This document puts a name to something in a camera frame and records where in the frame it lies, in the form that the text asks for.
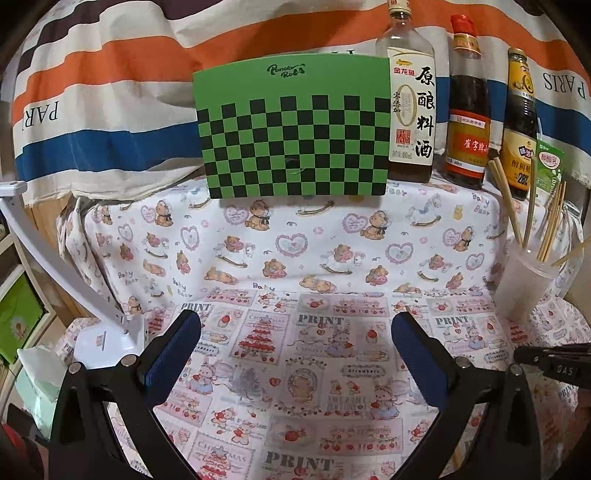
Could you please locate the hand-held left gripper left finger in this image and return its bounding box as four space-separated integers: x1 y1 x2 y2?
48 309 202 480

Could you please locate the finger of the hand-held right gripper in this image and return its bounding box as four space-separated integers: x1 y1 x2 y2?
514 342 591 385

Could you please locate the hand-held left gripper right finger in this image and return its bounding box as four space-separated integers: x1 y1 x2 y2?
392 311 543 480

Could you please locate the translucent plastic cup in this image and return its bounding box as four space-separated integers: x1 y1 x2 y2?
494 237 561 324

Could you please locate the bunch of wooden chopsticks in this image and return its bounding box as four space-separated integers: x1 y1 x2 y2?
488 156 591 267

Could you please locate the white desk lamp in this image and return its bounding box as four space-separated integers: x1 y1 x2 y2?
0 181 149 370

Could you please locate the strawberry print cloth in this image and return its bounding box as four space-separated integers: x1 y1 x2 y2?
55 286 591 480

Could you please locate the pale green tissue pack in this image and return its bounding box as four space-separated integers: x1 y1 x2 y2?
16 346 70 414

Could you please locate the green storage box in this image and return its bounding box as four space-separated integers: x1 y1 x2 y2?
0 277 44 361

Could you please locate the bear print cloth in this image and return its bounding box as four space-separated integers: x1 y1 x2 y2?
55 178 509 301

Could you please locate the green drink carton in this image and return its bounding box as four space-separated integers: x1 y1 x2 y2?
533 136 566 208

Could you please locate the dark sauce bottle yellow label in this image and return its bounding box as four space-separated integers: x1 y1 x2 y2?
501 46 541 201

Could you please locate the dark sauce bottle red label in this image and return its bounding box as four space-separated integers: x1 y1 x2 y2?
443 14 491 190

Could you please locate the clear bottle with white label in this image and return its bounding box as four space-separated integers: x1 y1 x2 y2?
375 0 437 182

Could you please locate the green checkered board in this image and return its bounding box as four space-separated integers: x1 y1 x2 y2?
191 54 392 200

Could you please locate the orange blue striped cloth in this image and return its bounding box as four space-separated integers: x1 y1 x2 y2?
11 0 591 208

